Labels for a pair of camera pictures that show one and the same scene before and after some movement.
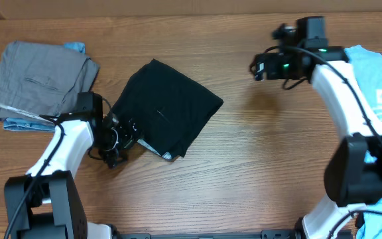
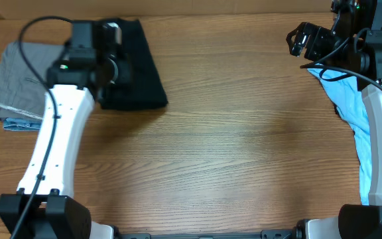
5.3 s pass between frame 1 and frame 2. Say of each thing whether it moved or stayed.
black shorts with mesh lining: moved
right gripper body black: moved
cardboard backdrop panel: stayed
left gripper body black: moved
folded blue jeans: stayed
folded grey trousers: stayed
